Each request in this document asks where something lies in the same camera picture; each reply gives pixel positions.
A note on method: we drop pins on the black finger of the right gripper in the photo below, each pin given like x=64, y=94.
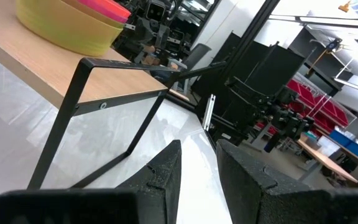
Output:
x=271, y=143

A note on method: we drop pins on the red storage bin rack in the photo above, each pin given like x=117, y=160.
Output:
x=322, y=105

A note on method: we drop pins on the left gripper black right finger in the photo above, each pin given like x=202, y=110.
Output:
x=247, y=193

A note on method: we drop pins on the black aluminium table frame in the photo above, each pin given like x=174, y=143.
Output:
x=253, y=31

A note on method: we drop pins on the black box cabinet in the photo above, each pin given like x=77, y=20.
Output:
x=216, y=62
x=275, y=68

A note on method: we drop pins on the grey chair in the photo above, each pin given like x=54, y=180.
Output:
x=197, y=53

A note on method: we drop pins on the wooden workbench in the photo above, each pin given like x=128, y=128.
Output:
x=325, y=160

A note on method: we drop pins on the wooden shelf black metal frame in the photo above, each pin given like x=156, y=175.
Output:
x=42, y=65

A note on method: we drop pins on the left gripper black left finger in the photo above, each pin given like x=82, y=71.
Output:
x=163, y=180

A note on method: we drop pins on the black background robot arm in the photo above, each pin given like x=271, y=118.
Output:
x=154, y=25

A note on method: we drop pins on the silver aluminium extrusion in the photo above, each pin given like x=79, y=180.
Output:
x=209, y=112

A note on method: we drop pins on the blue storage bin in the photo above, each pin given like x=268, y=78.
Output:
x=342, y=138

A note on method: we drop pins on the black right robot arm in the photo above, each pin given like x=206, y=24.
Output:
x=238, y=105

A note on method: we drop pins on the small yellow plastic bowl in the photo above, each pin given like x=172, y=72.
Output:
x=64, y=31

